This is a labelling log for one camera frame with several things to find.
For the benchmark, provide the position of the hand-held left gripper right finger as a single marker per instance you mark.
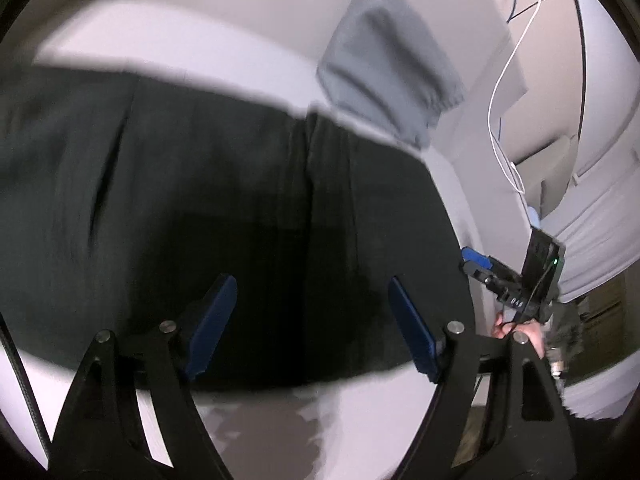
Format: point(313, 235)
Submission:
point(412, 330)

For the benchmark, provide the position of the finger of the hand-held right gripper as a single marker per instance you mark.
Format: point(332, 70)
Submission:
point(477, 259)

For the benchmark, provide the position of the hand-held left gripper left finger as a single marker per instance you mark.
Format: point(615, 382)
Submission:
point(215, 325)

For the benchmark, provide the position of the black pants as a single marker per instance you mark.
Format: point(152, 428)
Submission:
point(200, 185)

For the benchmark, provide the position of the grey folded pants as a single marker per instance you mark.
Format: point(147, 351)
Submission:
point(385, 60)

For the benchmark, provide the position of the person's right hand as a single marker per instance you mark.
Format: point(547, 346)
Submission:
point(532, 335)

